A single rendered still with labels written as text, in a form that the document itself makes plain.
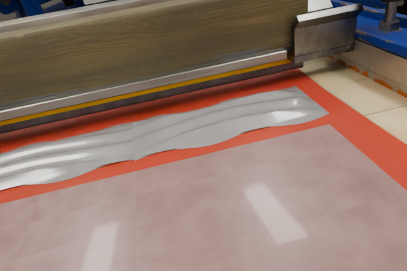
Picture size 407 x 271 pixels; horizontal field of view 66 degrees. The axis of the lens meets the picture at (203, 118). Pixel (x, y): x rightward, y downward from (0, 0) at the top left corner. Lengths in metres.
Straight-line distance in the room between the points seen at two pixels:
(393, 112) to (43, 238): 0.29
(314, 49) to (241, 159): 0.17
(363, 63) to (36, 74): 0.34
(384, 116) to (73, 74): 0.29
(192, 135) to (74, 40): 0.14
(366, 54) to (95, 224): 0.31
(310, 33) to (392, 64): 0.08
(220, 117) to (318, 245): 0.16
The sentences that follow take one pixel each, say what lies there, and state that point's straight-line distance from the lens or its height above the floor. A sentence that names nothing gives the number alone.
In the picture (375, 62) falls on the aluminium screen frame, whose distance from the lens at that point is 0.37.
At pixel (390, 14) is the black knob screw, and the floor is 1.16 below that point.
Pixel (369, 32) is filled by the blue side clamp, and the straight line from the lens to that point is 0.38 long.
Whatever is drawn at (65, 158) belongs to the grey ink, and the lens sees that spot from 0.31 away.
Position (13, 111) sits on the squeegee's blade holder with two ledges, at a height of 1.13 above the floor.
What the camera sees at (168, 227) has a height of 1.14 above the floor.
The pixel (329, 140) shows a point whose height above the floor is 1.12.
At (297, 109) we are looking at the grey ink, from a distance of 0.31.
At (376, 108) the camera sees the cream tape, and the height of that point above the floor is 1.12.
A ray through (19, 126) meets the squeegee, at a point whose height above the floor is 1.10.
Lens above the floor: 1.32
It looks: 45 degrees down
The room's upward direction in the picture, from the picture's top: 7 degrees counter-clockwise
